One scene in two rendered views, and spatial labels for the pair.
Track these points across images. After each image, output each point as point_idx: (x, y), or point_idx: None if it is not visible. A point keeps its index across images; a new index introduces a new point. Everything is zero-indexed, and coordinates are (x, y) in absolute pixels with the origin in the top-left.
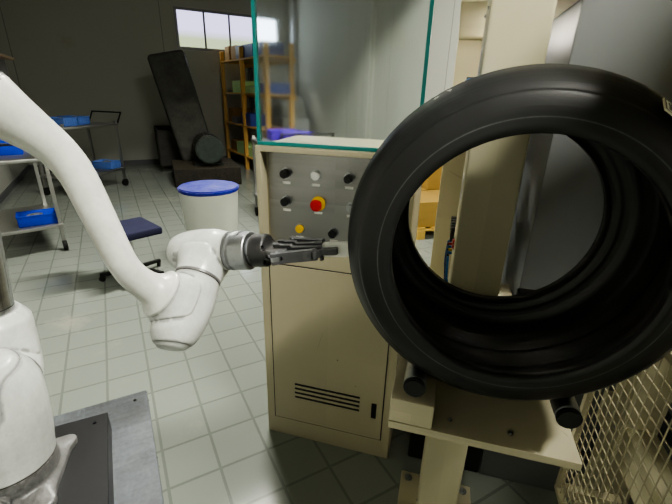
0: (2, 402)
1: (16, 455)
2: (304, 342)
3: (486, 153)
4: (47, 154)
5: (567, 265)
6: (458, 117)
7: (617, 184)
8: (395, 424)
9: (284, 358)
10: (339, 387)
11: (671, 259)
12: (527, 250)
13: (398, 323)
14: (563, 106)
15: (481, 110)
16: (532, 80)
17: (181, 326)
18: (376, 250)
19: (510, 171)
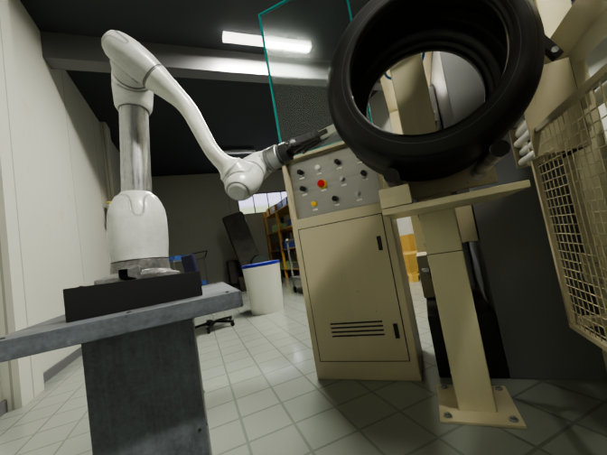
0: (144, 202)
1: (147, 237)
2: (331, 283)
3: (404, 88)
4: (178, 97)
5: (495, 165)
6: (363, 10)
7: (478, 57)
8: (387, 210)
9: (319, 302)
10: (364, 316)
11: (501, 21)
12: None
13: (366, 127)
14: None
15: (372, 2)
16: None
17: (242, 175)
18: (342, 90)
19: (421, 91)
